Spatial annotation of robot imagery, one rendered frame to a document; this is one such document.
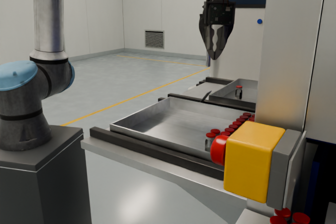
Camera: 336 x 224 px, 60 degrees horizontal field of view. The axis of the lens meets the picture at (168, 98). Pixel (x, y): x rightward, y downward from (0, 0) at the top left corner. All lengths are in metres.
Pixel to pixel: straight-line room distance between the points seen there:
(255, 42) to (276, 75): 1.07
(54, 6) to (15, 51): 5.19
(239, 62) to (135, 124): 0.86
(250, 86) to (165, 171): 0.65
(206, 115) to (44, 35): 0.54
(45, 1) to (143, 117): 0.44
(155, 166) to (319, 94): 0.33
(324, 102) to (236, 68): 1.14
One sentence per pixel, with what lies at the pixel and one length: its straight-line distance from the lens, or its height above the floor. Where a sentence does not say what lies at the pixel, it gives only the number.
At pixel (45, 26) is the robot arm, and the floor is 1.12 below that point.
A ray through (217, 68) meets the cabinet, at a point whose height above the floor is 0.86.
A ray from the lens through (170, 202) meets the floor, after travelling 1.94.
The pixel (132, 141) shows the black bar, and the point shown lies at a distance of 0.64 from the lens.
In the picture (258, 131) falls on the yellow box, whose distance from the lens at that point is 0.38.
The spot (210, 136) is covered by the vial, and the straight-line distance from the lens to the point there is 0.60.
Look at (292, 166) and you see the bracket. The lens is 0.35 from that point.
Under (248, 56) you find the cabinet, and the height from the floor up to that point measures 0.94.
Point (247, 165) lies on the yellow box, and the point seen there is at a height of 1.00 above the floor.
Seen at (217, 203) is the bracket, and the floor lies 0.78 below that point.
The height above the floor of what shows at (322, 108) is 1.06.
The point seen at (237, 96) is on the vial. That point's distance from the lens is 0.98.
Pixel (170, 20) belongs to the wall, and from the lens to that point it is 7.09.
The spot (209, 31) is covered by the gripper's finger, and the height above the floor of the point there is 1.12.
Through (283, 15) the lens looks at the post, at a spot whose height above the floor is 1.17.
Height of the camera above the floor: 1.18
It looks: 18 degrees down
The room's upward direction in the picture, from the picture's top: straight up
